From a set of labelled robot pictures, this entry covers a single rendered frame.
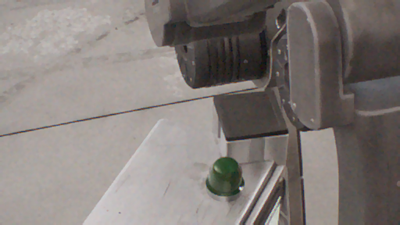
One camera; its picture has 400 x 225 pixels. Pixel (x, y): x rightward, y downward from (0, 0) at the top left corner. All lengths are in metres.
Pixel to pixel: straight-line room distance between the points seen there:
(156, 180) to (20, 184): 2.14
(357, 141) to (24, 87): 2.64
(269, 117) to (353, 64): 0.16
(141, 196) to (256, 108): 0.10
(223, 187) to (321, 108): 0.13
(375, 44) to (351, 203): 0.11
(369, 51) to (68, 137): 2.44
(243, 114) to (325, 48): 0.17
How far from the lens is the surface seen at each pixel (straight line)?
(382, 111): 0.48
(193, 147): 0.62
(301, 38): 0.48
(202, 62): 1.66
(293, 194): 1.83
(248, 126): 0.61
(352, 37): 0.46
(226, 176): 0.58
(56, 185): 2.71
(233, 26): 0.84
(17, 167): 2.79
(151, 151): 0.62
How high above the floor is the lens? 1.90
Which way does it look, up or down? 41 degrees down
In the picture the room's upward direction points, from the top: 1 degrees counter-clockwise
